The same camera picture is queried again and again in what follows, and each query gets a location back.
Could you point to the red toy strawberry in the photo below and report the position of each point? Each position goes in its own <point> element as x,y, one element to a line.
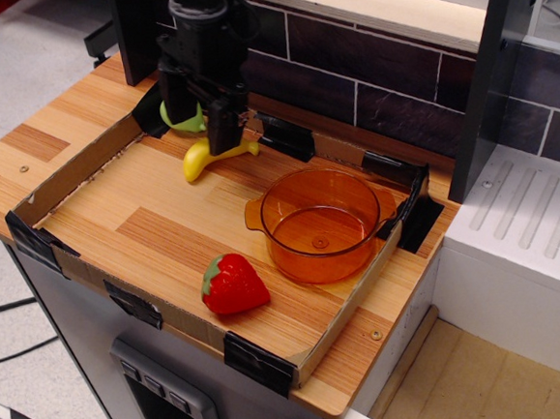
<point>230,285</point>

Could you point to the dark vertical post right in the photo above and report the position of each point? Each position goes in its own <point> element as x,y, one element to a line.
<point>506,24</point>

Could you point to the yellow toy banana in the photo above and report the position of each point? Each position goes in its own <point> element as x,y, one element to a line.
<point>199,156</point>

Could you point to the white toy sink drainboard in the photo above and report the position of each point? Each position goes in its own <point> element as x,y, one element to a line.
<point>511,217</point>

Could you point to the grey toy oven front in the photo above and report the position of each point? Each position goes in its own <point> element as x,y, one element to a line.
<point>159,393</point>

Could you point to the cardboard fence with black tape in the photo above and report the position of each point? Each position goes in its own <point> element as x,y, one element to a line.
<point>120,218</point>

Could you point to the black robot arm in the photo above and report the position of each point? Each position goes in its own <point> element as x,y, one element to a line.
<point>200,68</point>

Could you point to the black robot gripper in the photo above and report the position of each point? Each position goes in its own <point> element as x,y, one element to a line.
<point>202,62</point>

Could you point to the orange transparent plastic pot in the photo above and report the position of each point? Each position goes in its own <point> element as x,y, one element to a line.
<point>320,224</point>

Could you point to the dark vertical post left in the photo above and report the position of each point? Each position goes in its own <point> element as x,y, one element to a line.
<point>137,24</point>

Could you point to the dark vertical post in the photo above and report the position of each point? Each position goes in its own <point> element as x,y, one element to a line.
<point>137,24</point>
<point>506,24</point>

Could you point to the green toy pear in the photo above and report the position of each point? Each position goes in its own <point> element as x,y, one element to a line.
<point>195,124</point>

